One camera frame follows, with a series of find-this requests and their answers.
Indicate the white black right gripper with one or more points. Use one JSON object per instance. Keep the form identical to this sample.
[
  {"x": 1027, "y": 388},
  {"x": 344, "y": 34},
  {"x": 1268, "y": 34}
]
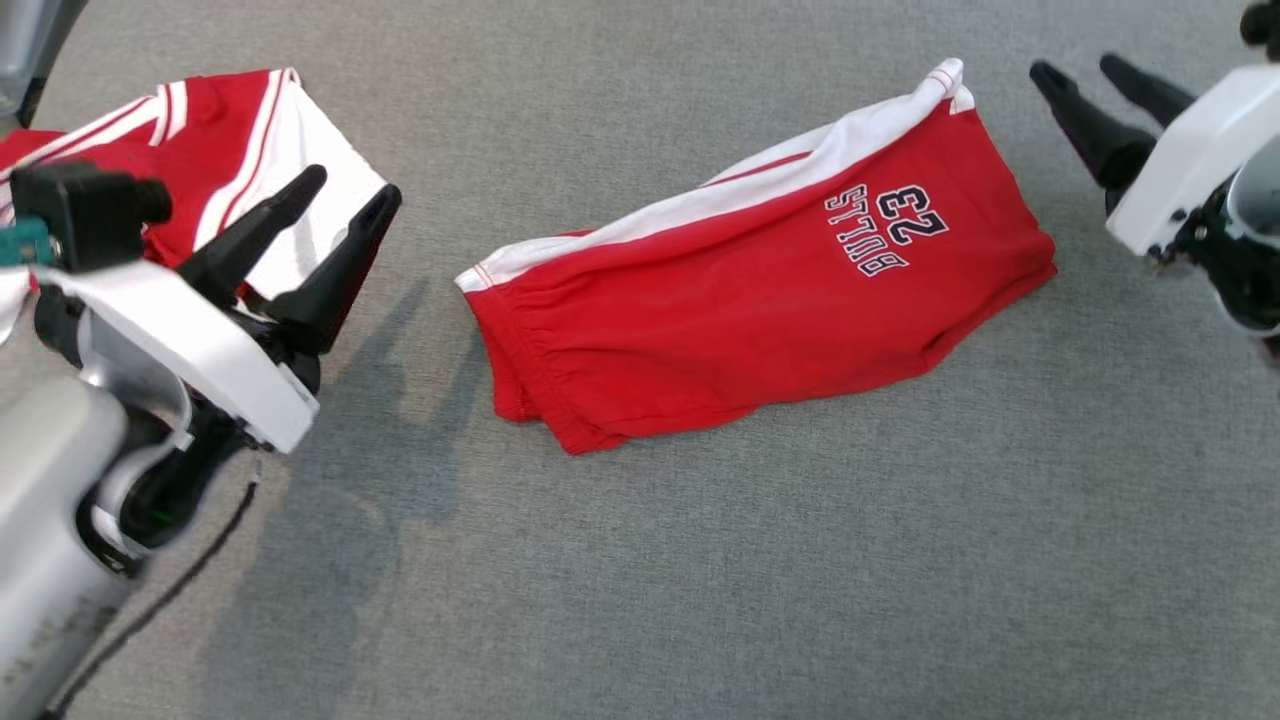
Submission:
[{"x": 1190, "y": 160}]

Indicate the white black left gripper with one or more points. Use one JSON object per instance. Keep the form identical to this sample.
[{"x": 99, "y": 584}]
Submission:
[{"x": 200, "y": 350}]

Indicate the red white Bulls jersey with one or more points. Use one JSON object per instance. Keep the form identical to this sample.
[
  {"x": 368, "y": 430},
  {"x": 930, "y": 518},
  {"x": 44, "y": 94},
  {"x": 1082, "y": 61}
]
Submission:
[{"x": 215, "y": 115}]

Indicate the red white Bulls shorts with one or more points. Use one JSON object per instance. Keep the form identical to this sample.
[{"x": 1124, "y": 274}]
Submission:
[{"x": 740, "y": 300}]

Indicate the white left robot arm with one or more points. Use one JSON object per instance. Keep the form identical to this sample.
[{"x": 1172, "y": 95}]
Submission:
[{"x": 50, "y": 510}]

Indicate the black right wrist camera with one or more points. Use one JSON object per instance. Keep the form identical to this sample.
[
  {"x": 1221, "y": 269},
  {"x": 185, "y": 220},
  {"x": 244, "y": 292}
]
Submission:
[{"x": 1262, "y": 25}]

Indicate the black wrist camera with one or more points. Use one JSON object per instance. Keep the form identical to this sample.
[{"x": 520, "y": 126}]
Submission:
[
  {"x": 1262, "y": 25},
  {"x": 90, "y": 215}
]

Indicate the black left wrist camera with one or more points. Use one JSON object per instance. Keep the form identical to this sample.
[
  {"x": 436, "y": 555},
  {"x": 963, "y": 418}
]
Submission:
[{"x": 90, "y": 215}]

